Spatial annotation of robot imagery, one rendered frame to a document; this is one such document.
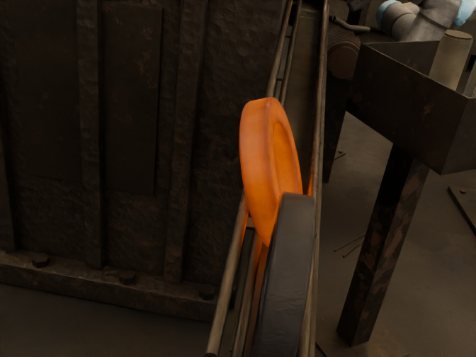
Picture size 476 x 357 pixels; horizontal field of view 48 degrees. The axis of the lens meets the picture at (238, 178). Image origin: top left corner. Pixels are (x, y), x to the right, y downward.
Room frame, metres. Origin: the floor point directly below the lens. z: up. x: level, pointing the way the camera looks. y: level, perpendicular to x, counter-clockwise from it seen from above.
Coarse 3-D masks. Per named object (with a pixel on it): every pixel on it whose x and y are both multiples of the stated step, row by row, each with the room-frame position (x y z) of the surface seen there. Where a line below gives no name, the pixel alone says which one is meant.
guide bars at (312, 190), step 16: (320, 16) 1.33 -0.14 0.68; (320, 32) 1.17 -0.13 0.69; (320, 48) 1.08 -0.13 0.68; (320, 64) 1.00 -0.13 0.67; (320, 80) 0.93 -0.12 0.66; (320, 96) 0.87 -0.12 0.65; (320, 112) 0.82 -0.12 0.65; (320, 128) 0.77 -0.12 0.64; (304, 320) 0.39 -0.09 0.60; (304, 336) 0.37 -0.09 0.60; (304, 352) 0.36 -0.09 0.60
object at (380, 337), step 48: (384, 48) 1.03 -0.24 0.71; (432, 48) 1.10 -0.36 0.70; (384, 96) 0.92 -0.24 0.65; (432, 96) 0.84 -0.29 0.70; (432, 144) 0.81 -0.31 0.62; (384, 192) 0.96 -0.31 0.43; (384, 240) 0.93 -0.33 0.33; (384, 288) 0.95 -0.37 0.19; (336, 336) 0.95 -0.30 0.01; (384, 336) 0.98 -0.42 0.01
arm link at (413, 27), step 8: (408, 16) 1.30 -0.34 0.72; (416, 16) 1.26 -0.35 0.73; (424, 16) 1.23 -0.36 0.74; (400, 24) 1.29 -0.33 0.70; (408, 24) 1.27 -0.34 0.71; (416, 24) 1.24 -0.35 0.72; (424, 24) 1.23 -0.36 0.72; (432, 24) 1.22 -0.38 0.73; (440, 24) 1.22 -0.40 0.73; (392, 32) 1.31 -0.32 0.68; (400, 32) 1.27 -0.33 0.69; (408, 32) 1.25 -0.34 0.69; (416, 32) 1.23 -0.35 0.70; (424, 32) 1.22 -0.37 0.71; (432, 32) 1.22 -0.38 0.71; (440, 32) 1.22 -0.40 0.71; (400, 40) 1.26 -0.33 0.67; (408, 40) 1.23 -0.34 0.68; (416, 40) 1.22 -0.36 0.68; (424, 40) 1.22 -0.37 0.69
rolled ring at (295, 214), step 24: (288, 192) 0.43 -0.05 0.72; (288, 216) 0.38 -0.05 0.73; (312, 216) 0.39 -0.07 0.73; (288, 240) 0.36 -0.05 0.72; (312, 240) 0.36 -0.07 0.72; (288, 264) 0.34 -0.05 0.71; (264, 288) 0.44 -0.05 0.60; (288, 288) 0.32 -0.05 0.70; (264, 312) 0.31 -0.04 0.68; (288, 312) 0.31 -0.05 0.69; (264, 336) 0.30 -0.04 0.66; (288, 336) 0.30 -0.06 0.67
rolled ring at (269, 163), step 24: (240, 120) 0.56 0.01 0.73; (264, 120) 0.54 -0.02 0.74; (240, 144) 0.52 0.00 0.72; (264, 144) 0.52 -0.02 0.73; (288, 144) 0.64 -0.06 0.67; (264, 168) 0.50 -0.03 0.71; (288, 168) 0.63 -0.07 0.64; (264, 192) 0.49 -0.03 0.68; (264, 216) 0.49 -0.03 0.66; (264, 240) 0.50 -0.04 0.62
